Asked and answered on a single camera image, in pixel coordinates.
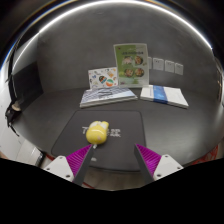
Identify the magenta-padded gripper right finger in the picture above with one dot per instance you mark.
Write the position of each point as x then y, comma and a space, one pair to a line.
168, 166

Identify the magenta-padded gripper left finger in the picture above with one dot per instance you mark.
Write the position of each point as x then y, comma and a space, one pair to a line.
61, 166

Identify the yellow computer mouse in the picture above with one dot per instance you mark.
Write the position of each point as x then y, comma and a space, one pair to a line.
96, 132

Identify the black mouse pad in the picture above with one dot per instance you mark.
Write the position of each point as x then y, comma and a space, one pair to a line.
126, 150

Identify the white book with blue stripe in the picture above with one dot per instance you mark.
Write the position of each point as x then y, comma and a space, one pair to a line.
165, 95

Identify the grey-covered book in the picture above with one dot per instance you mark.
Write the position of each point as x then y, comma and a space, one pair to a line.
106, 96

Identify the white sticker sheet card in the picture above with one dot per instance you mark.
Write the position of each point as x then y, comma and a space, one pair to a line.
102, 78

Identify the green printed leaflet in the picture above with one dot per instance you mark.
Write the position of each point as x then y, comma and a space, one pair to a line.
130, 65

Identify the white wall socket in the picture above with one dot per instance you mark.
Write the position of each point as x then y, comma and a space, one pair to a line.
158, 64
150, 62
169, 66
179, 68

